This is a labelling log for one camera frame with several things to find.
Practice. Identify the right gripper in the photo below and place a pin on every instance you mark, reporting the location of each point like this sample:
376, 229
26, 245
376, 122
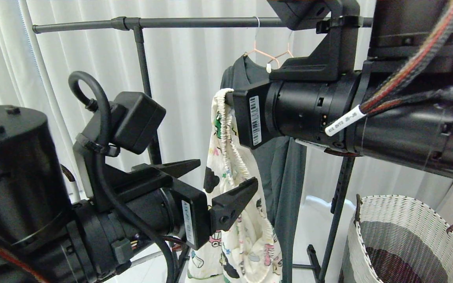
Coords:
301, 110

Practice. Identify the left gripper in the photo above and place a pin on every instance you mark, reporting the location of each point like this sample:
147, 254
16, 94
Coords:
163, 204

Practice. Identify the cream printed garment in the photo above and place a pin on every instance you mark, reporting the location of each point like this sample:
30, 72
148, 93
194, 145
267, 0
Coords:
220, 157

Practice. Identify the pink clothes hanger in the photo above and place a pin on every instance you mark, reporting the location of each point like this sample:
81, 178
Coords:
255, 46
290, 41

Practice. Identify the dark green long-sleeved shirt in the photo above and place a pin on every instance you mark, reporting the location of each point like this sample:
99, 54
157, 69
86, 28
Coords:
285, 196

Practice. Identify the black clothes rack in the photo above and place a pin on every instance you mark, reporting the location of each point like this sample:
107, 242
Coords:
191, 22

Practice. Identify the white laundry basket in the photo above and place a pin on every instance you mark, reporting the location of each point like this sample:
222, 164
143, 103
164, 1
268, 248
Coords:
403, 212

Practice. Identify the white curtain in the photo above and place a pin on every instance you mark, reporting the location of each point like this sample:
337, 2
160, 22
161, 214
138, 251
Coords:
195, 98

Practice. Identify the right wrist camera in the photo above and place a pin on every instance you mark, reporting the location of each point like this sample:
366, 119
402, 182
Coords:
328, 51

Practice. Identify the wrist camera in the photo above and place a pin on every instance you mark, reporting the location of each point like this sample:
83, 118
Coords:
328, 51
140, 122

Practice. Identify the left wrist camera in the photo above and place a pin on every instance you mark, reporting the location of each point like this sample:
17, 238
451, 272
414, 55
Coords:
140, 122

